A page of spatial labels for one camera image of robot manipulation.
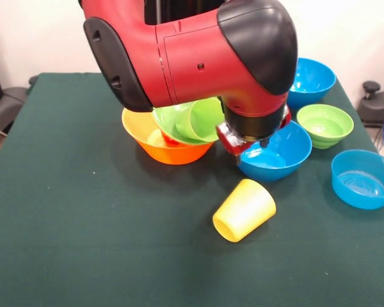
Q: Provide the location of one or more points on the large blue bowl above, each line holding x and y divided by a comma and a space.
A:
284, 156
310, 83

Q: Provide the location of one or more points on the black knobbed equipment base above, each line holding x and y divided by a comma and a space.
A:
377, 105

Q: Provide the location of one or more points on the small blue bowl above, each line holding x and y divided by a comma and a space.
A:
361, 185

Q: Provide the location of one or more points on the small green bowl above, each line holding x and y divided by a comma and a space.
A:
324, 131

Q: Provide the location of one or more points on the black chair base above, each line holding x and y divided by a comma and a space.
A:
6, 105

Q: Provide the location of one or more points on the large green bowl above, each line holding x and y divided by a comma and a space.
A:
166, 121

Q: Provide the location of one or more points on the large orange bowl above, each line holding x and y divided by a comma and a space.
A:
140, 134

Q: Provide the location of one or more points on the green cup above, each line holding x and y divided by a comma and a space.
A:
204, 121

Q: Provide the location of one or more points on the yellow cup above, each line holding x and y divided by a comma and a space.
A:
243, 211

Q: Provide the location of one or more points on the red cup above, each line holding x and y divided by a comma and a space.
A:
169, 139

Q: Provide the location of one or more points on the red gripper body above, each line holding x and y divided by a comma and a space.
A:
232, 145

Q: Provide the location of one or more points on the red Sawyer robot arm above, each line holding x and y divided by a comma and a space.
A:
195, 57

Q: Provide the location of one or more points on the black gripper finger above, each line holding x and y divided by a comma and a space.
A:
236, 160
264, 144

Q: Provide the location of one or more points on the dark green table cloth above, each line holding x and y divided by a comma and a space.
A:
179, 272

